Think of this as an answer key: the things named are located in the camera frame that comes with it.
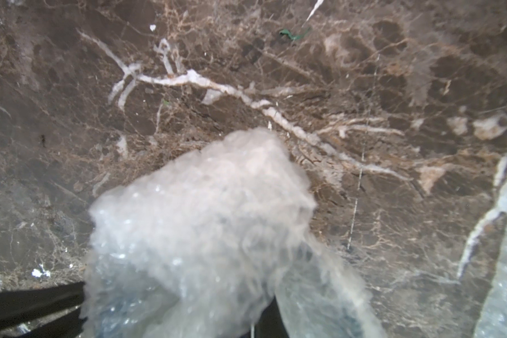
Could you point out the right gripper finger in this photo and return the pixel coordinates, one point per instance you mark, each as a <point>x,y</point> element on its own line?
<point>270,324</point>

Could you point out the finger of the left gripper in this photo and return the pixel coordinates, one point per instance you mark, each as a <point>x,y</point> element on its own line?
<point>21,306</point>

